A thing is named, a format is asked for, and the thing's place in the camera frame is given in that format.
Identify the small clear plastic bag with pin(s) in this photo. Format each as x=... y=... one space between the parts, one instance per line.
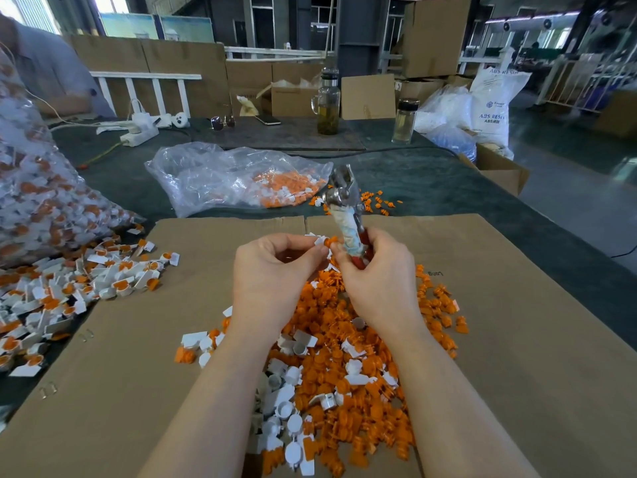
x=202 y=178

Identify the white woven sack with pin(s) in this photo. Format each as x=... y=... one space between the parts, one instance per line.
x=500 y=101

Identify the white metal rack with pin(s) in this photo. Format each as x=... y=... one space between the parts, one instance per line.
x=585 y=81

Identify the scatter of orange offcuts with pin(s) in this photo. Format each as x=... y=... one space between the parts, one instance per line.
x=378 y=202

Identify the open brown cardboard box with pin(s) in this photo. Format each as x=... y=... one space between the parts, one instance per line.
x=498 y=171

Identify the open cardboard box with paper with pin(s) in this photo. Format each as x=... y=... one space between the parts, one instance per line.
x=292 y=99

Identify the white railing frame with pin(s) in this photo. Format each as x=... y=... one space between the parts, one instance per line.
x=145 y=76

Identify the glass bottle with black lid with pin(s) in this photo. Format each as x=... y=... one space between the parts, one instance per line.
x=405 y=119

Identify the brown cardboard sheet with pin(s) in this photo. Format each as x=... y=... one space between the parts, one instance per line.
x=557 y=338
x=99 y=358

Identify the dark steel pillar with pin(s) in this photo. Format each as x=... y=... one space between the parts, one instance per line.
x=362 y=34

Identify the pile of orange and white parts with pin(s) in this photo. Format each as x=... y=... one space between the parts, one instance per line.
x=338 y=393

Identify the clear blue plastic bag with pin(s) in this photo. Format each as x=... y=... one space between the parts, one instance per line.
x=446 y=123

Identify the white power strip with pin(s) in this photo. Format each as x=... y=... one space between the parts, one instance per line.
x=140 y=132

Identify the large clear bag of seals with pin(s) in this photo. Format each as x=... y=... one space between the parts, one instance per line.
x=45 y=194

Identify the person's left hand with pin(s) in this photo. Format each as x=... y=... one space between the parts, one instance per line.
x=271 y=288

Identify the pile of assembled white-orange parts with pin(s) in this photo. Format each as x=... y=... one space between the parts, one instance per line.
x=55 y=295

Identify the glass tea jar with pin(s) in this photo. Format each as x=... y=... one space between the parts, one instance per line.
x=327 y=101

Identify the person's left forearm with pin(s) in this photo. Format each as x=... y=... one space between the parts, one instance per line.
x=209 y=418

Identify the row of upright cardboard sheets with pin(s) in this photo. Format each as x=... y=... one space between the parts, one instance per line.
x=207 y=64

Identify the flat brown cardboard panel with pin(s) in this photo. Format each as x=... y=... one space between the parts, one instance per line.
x=368 y=96

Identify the black phone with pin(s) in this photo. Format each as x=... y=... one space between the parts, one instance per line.
x=268 y=120

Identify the tall brown cardboard box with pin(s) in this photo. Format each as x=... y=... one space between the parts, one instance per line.
x=437 y=36

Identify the person's right hand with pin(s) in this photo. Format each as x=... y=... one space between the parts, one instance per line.
x=383 y=283

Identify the orange white plastic piece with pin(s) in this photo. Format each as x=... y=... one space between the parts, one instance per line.
x=170 y=259

